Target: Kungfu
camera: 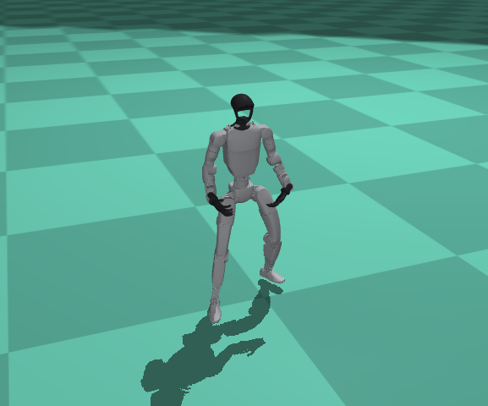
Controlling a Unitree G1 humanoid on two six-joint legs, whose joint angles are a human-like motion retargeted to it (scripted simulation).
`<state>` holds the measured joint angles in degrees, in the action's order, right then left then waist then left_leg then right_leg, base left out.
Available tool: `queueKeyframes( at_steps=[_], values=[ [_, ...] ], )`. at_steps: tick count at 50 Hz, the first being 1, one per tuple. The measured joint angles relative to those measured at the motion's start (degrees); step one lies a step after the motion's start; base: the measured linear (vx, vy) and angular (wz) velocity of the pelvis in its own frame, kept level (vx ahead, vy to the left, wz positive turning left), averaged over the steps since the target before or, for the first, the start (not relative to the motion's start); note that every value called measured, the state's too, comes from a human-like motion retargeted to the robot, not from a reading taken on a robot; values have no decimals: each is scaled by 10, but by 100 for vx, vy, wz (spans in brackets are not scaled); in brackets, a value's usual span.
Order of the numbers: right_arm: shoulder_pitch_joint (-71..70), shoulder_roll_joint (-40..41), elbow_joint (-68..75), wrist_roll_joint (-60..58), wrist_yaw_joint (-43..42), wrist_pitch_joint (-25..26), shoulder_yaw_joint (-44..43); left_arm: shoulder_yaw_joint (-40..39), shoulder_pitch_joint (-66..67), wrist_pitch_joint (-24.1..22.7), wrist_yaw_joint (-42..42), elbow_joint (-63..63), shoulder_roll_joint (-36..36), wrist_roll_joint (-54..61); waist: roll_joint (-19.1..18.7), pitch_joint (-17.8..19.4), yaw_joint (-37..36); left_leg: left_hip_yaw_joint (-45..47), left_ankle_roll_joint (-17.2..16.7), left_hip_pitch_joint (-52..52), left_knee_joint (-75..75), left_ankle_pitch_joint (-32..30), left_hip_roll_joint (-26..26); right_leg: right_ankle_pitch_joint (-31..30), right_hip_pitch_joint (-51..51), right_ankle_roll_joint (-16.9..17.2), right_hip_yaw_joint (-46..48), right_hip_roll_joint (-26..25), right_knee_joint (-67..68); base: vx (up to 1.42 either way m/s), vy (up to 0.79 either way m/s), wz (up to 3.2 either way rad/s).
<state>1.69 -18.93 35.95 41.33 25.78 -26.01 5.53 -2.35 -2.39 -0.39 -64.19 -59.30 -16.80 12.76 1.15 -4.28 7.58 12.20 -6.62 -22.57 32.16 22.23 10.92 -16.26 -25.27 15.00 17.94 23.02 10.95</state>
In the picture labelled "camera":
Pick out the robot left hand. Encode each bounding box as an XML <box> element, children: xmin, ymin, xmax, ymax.
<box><xmin>266</xmin><ymin>184</ymin><xmax>293</xmax><ymax>207</ymax></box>

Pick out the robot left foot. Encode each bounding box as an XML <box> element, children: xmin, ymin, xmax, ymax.
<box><xmin>260</xmin><ymin>267</ymin><xmax>285</xmax><ymax>283</ymax></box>

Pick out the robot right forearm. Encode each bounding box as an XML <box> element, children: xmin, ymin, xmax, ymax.
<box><xmin>202</xmin><ymin>164</ymin><xmax>217</xmax><ymax>203</ymax></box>

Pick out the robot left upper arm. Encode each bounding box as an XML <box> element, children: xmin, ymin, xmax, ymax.
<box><xmin>257</xmin><ymin>124</ymin><xmax>281</xmax><ymax>166</ymax></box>

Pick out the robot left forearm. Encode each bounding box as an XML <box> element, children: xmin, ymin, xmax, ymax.
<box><xmin>273</xmin><ymin>153</ymin><xmax>293</xmax><ymax>191</ymax></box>

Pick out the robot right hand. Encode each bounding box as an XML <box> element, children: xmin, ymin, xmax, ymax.
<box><xmin>207</xmin><ymin>192</ymin><xmax>233</xmax><ymax>217</ymax></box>

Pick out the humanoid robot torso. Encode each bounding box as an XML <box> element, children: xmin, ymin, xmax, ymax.
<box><xmin>222</xmin><ymin>121</ymin><xmax>261</xmax><ymax>204</ymax></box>

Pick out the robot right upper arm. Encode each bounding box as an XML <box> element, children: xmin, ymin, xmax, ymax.
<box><xmin>204</xmin><ymin>129</ymin><xmax>228</xmax><ymax>175</ymax></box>

